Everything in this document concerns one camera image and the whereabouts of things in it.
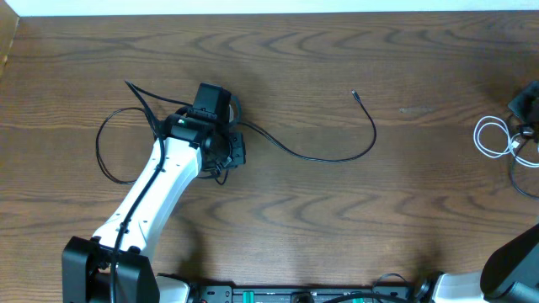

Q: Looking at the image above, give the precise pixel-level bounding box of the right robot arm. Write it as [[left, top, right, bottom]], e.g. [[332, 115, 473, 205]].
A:
[[408, 81, 538, 303]]

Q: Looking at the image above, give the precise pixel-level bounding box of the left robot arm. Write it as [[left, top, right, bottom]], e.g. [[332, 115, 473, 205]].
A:
[[61, 83, 245, 302]]

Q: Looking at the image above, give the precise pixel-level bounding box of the black usb cable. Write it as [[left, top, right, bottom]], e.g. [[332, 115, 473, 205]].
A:
[[94, 88, 378, 186]]

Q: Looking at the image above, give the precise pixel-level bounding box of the long black cable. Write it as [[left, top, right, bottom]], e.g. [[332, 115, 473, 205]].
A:
[[507, 113, 539, 201]]

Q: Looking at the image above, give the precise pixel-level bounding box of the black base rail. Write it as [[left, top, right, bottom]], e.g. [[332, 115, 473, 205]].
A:
[[187, 284, 414, 303]]

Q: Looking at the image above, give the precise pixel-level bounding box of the white usb cable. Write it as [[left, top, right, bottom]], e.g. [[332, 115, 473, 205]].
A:
[[472, 115, 539, 169]]

